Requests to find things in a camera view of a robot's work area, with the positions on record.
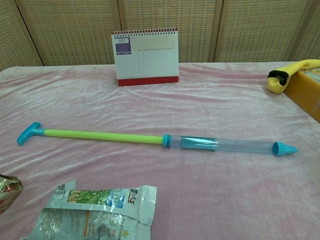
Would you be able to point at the clear syringe barrel blue nozzle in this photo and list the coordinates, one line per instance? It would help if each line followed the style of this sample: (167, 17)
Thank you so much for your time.
(240, 148)

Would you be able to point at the red white desk calendar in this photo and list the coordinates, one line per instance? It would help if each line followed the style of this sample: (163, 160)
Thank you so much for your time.
(150, 60)

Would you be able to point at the crumpled white green plastic bag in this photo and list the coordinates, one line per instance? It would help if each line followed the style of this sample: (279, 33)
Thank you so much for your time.
(100, 215)

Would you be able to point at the woven bamboo folding screen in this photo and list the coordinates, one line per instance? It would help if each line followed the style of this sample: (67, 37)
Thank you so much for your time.
(75, 30)

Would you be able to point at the yellow plush cloth black trim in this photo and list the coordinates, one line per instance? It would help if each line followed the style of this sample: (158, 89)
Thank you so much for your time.
(290, 71)

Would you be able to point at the orange cartoon tissue box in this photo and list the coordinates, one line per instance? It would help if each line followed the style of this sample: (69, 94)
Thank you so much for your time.
(303, 92)

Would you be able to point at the gold foil snack packet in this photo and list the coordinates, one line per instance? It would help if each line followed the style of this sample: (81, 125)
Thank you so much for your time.
(8, 192)

